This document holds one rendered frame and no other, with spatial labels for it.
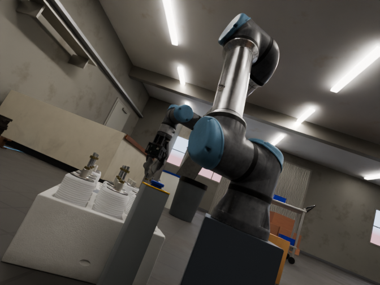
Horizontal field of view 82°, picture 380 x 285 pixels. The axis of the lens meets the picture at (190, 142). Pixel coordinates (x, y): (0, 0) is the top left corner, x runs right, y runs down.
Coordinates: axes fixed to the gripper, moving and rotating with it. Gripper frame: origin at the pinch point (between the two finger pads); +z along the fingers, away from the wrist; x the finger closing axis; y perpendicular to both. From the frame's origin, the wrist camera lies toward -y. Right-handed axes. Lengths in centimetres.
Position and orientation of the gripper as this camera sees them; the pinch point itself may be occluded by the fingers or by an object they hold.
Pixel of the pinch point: (149, 175)
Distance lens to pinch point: 103.8
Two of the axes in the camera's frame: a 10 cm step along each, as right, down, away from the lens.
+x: 9.1, 3.1, -2.7
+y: -1.8, -3.1, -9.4
